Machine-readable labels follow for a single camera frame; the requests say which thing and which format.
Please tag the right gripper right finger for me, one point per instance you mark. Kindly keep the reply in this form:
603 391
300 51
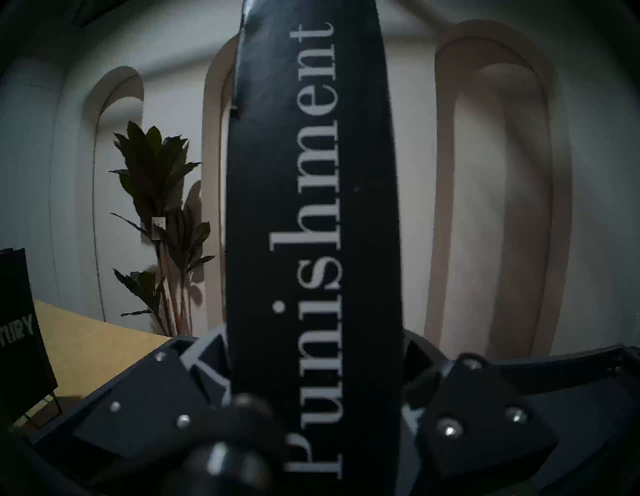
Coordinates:
480 425

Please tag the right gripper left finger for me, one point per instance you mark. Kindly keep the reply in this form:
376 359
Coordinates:
140 405

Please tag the black Century book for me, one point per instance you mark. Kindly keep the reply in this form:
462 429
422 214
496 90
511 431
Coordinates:
22 340

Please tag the black Crime and Punishment book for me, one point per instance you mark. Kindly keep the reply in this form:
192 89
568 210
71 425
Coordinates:
310 200

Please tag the black metal utility cart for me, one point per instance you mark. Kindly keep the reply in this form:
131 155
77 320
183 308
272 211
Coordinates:
590 400

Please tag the tall dark green plant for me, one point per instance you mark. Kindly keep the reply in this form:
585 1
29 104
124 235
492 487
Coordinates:
155 200

